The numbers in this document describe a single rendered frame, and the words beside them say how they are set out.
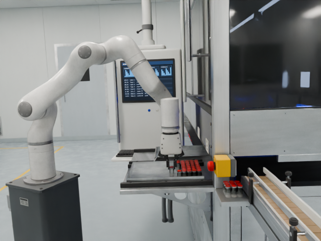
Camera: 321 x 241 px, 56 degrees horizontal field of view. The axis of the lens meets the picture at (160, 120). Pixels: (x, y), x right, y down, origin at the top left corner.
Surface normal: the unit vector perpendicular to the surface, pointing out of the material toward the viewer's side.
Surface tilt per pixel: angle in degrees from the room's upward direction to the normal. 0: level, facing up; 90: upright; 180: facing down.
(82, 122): 90
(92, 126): 90
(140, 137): 90
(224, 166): 90
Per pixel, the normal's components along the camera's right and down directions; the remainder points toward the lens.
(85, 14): 0.00, 0.14
